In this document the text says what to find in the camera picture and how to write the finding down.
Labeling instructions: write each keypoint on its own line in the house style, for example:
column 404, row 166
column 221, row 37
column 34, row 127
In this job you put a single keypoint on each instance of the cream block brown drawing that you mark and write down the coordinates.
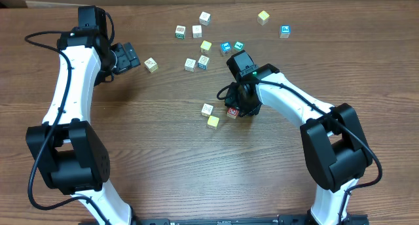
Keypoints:
column 151, row 65

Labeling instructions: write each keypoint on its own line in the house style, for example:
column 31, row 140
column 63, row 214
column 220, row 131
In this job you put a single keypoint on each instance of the cream block green letter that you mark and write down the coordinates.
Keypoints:
column 180, row 32

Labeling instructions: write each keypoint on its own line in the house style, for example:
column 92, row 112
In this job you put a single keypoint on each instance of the blue top wooden block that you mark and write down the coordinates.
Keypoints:
column 225, row 48

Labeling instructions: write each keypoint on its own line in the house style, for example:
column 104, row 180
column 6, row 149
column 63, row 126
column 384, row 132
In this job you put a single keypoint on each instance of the cream block red letter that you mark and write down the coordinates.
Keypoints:
column 190, row 65

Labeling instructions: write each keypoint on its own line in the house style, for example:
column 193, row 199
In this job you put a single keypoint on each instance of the yellow top block middle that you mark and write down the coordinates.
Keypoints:
column 205, row 47

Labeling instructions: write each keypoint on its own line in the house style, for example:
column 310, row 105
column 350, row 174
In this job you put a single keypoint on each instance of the plain cream wooden block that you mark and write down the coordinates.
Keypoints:
column 197, row 31

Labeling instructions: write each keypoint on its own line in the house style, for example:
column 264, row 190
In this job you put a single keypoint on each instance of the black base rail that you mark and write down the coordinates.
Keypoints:
column 226, row 221

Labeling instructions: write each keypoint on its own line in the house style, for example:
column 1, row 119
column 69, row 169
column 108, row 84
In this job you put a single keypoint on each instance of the red top wooden block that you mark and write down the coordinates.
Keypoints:
column 232, row 112

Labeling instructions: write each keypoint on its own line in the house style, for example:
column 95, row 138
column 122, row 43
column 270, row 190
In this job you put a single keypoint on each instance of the cream block blue letter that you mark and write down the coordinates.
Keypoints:
column 203, row 62

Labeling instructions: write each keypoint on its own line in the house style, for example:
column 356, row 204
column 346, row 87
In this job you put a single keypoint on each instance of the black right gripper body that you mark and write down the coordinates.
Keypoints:
column 239, row 106

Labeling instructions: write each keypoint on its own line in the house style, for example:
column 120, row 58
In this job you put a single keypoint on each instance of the cream umbrella wooden block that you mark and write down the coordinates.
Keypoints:
column 207, row 110

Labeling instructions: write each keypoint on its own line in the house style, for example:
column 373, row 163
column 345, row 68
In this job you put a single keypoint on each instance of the green top wooden block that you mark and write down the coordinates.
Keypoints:
column 238, row 46

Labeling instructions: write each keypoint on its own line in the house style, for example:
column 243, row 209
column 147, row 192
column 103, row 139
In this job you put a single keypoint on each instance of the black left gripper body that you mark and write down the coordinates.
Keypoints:
column 129, row 57

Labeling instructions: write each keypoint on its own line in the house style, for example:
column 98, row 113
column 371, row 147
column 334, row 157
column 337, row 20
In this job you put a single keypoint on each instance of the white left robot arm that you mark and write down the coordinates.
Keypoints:
column 70, row 161

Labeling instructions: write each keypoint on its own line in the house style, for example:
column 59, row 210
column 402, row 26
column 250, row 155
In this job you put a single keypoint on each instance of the cream block top row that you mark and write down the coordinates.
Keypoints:
column 205, row 18

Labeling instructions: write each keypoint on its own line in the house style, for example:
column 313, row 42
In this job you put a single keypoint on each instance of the yellow top block far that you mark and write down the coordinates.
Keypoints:
column 263, row 17

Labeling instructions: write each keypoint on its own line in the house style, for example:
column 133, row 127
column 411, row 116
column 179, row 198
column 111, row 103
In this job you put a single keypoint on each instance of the blue top block far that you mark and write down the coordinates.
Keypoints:
column 285, row 31

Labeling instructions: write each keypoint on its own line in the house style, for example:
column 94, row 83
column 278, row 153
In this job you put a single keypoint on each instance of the yellow top wooden block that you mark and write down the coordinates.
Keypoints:
column 213, row 122

